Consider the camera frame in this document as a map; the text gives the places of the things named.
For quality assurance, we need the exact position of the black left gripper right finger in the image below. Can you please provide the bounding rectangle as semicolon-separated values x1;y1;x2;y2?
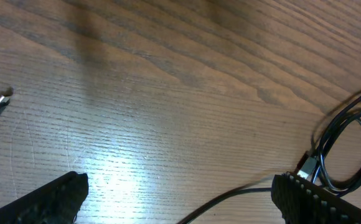
271;172;361;224

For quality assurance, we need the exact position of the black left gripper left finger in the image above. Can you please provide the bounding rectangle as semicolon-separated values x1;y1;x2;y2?
0;171;88;224

